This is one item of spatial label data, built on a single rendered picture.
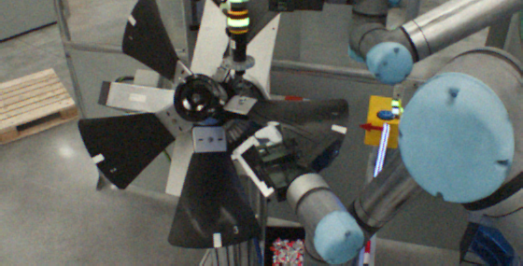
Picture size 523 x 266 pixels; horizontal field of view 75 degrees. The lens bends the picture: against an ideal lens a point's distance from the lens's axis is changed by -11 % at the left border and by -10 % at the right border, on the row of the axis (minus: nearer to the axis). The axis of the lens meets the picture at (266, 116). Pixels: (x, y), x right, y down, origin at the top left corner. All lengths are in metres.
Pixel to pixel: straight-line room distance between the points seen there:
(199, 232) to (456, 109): 0.69
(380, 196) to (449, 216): 1.40
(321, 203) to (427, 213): 1.44
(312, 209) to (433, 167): 0.28
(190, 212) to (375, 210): 0.43
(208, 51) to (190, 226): 0.58
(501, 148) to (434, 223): 1.74
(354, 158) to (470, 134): 1.47
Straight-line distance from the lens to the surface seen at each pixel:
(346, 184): 1.92
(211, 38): 1.25
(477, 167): 0.37
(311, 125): 0.87
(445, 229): 2.12
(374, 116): 1.14
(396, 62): 0.68
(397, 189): 0.64
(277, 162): 0.72
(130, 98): 1.19
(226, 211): 0.93
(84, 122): 1.06
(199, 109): 0.89
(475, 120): 0.36
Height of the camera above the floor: 1.65
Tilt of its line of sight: 31 degrees down
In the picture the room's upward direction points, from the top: straight up
